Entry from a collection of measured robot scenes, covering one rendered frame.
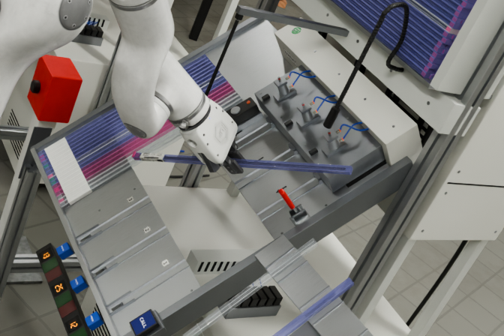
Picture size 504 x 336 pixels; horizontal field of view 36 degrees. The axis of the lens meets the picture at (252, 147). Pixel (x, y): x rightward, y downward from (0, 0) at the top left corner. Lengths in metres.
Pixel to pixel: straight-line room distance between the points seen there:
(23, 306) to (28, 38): 1.78
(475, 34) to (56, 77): 1.30
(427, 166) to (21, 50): 0.91
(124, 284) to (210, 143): 0.40
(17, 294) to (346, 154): 1.45
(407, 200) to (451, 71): 0.30
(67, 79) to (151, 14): 1.17
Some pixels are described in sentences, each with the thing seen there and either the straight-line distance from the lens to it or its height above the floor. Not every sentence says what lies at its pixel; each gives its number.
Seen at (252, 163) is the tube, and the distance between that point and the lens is 1.55.
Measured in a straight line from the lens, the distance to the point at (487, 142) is 1.78.
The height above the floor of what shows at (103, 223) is 0.77.
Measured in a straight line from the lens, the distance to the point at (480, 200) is 1.91.
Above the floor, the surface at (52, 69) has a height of 0.78.
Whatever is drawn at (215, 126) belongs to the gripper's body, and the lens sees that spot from 1.49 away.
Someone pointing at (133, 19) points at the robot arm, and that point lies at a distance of 1.23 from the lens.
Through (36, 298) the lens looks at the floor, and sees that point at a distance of 2.74.
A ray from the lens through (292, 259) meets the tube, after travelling 1.47.
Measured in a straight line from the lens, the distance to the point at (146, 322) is 1.56.
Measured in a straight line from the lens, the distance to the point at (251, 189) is 1.72.
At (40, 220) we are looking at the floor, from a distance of 3.08.
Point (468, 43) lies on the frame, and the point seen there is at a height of 1.50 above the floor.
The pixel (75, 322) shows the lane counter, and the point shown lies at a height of 0.66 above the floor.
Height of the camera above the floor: 1.80
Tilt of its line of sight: 25 degrees down
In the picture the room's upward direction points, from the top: 25 degrees clockwise
